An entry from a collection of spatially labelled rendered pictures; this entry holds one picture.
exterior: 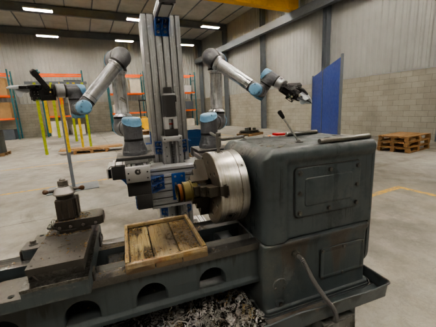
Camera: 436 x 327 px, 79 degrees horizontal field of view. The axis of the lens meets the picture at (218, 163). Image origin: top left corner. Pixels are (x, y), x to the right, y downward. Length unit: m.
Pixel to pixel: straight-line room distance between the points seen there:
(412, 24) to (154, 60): 11.12
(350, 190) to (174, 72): 1.30
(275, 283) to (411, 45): 11.45
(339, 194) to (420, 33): 11.08
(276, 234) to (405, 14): 11.79
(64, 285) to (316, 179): 0.97
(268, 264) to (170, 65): 1.39
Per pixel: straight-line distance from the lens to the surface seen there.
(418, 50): 12.08
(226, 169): 1.04
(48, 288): 1.02
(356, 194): 1.35
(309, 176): 1.14
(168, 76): 1.90
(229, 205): 1.05
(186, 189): 1.10
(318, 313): 1.34
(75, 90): 1.75
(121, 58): 1.71
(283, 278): 1.26
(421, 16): 12.27
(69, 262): 1.01
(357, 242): 1.44
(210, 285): 1.19
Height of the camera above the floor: 1.42
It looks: 12 degrees down
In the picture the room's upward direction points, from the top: 3 degrees counter-clockwise
